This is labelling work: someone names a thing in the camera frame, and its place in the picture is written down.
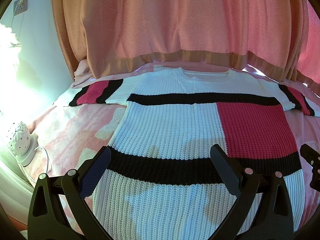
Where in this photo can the white red black knit sweater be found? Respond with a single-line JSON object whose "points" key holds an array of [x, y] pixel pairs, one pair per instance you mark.
{"points": [[161, 182]]}

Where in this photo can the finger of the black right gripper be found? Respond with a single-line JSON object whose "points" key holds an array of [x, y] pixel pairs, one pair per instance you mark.
{"points": [[312, 157]]}

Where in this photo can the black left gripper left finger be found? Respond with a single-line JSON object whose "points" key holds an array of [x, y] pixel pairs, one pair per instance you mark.
{"points": [[47, 219]]}

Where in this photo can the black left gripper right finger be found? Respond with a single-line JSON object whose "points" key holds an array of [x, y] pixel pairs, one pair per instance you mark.
{"points": [[273, 218]]}

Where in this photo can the pink bed sheet with bows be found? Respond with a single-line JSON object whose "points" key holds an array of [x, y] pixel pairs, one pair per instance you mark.
{"points": [[71, 135]]}

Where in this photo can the white nightstand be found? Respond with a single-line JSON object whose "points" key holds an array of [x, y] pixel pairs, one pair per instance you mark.
{"points": [[16, 191]]}

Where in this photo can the white perforated bedside lamp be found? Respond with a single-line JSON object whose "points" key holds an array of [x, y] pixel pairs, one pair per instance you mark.
{"points": [[21, 143]]}

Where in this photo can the pink curtain with tan hem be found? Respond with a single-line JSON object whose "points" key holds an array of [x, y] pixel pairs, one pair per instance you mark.
{"points": [[278, 37]]}

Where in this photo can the wall power socket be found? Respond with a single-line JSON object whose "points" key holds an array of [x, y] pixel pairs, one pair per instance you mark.
{"points": [[20, 6]]}

